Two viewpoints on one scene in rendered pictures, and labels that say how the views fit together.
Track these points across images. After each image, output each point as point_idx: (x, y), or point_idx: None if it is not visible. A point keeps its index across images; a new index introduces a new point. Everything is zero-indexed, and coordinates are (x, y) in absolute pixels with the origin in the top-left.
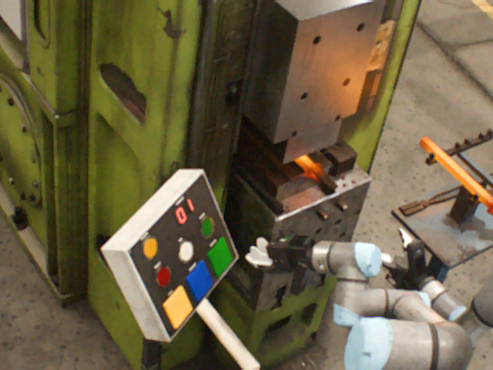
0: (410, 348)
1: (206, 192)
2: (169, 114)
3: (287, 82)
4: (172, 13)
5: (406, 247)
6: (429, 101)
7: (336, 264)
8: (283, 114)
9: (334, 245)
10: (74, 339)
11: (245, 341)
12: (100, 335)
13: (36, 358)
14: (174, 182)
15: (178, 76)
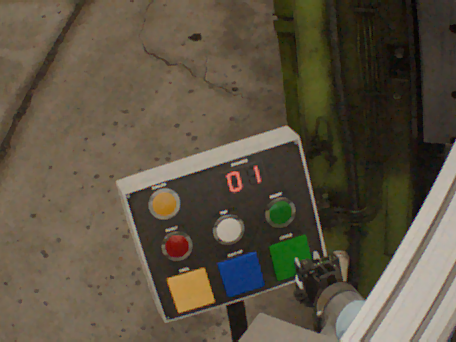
0: None
1: (294, 167)
2: (300, 52)
3: (424, 66)
4: None
5: None
6: None
7: (326, 316)
8: (428, 107)
9: (341, 293)
10: (280, 304)
11: None
12: (311, 312)
13: (223, 306)
14: (259, 138)
15: (302, 11)
